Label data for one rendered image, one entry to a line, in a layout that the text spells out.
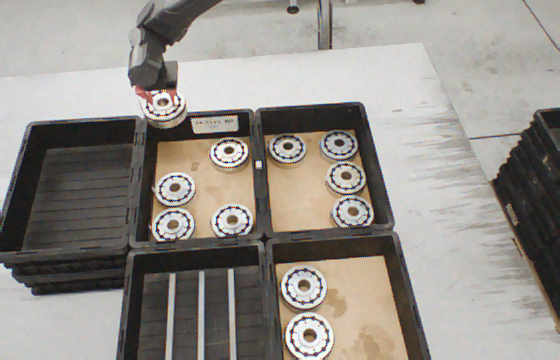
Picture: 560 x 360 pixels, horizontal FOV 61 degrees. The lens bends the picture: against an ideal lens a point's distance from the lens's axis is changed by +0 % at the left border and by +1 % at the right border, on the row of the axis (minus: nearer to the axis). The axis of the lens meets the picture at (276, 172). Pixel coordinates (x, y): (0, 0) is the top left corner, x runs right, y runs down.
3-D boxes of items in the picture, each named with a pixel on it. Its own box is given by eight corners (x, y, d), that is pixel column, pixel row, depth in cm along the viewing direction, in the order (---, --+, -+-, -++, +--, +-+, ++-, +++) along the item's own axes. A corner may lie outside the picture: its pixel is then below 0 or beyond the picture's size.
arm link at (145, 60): (189, 20, 98) (151, -3, 92) (189, 58, 91) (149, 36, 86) (158, 56, 104) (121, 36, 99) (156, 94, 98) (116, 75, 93)
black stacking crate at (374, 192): (256, 136, 139) (255, 109, 130) (357, 130, 141) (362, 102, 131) (266, 261, 116) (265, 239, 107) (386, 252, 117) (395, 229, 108)
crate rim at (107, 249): (31, 127, 128) (27, 121, 126) (144, 120, 130) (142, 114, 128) (-9, 264, 105) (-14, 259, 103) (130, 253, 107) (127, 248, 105)
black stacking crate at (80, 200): (45, 150, 136) (28, 123, 127) (151, 143, 138) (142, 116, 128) (12, 281, 113) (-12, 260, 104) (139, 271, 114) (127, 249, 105)
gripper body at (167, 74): (177, 87, 105) (171, 61, 99) (131, 89, 105) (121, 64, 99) (179, 66, 109) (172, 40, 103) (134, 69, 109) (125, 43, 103)
